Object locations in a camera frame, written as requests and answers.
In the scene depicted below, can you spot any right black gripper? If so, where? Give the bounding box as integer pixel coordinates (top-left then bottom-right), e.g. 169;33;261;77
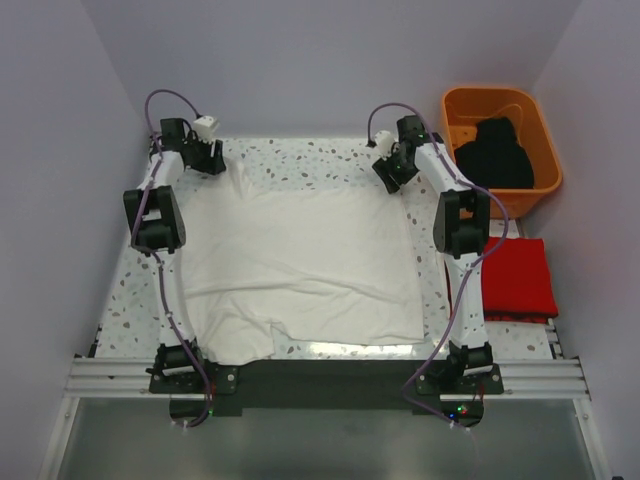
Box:
372;145;419;194

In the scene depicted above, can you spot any white t shirt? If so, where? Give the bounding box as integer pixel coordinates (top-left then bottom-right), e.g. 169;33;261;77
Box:
181;163;423;365

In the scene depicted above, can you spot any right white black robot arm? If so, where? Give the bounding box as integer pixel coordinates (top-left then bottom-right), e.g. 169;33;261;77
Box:
367;115;493;393

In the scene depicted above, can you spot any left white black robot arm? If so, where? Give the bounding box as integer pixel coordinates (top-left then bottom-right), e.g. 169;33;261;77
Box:
123;115;226;399

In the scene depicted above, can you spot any orange plastic bin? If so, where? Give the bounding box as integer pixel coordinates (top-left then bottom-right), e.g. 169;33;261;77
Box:
442;86;563;219

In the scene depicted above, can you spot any black garment in bin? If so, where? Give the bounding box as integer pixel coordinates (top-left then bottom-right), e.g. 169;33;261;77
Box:
454;117;534;189

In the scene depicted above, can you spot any folded red t shirt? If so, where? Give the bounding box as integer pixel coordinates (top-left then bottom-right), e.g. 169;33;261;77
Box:
443;236;559;323

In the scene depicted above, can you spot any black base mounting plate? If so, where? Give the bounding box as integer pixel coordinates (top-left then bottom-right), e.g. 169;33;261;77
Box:
147;358;505;426

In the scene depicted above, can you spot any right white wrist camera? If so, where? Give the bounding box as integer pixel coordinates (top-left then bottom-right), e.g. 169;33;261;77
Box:
373;130;397;159

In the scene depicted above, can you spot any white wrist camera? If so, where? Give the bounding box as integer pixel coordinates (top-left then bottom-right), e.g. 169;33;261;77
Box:
373;130;397;159
192;115;219;144

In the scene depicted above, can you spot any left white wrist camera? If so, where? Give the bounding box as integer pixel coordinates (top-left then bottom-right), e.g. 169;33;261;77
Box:
192;115;219;144

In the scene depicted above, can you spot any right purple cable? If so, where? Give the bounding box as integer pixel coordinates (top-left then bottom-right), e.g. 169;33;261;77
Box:
366;102;510;419

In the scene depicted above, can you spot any purple cable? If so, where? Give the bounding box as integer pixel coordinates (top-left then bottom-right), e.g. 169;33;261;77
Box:
366;102;510;419
130;89;221;429

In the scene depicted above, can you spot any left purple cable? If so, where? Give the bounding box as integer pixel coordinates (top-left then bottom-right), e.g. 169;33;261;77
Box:
130;89;221;429

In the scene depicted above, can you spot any aluminium extrusion rail frame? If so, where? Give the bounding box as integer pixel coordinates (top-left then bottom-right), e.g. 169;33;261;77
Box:
37;319;606;480

